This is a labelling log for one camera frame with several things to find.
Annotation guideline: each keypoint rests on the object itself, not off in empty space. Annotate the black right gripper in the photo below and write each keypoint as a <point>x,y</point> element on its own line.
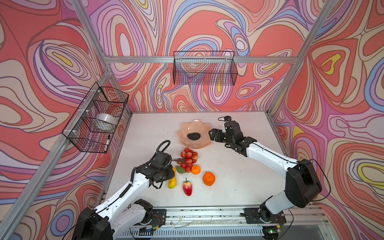
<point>218,133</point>

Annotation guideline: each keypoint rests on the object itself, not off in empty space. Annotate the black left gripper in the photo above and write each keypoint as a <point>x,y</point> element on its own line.
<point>171,173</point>

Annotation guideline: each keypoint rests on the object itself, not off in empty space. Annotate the yellow fake mango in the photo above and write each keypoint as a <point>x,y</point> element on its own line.
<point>173,182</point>

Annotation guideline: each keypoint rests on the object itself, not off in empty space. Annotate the dark fake avocado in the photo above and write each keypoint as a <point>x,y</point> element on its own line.
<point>194,136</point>

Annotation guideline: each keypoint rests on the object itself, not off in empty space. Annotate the red fake grape bunch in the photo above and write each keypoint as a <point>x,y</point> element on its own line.
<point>187,159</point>

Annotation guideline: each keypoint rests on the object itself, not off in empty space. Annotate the red yellow fake apple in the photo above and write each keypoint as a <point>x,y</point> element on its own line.
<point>187,187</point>

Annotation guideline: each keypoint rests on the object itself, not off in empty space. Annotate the small orange fake tangerine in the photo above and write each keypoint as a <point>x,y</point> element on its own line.
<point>195,169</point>

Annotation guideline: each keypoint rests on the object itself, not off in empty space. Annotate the large orange fake orange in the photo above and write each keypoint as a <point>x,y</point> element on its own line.
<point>209,179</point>

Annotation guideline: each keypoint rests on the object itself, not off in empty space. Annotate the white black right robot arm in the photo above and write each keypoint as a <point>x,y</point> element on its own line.
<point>302,182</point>

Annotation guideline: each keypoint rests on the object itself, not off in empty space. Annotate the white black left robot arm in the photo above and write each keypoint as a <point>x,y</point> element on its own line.
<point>124,209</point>

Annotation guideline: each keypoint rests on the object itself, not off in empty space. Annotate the translucent peach fruit bowl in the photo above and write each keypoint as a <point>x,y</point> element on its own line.
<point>195,127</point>

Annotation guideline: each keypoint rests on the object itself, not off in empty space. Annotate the silver tape roll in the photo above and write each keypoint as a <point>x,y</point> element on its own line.
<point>107,118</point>

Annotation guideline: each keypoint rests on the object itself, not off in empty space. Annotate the black wire basket back wall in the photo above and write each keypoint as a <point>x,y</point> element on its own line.
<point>207,68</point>

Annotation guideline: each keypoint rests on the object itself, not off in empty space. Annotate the black wire basket wall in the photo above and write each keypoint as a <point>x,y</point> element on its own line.
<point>207,68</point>
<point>89,134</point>

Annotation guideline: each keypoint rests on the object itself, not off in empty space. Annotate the black wire basket left wall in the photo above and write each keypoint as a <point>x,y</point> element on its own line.
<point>89,134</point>

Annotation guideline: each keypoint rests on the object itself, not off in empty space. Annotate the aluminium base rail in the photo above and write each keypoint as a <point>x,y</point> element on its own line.
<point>237,222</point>

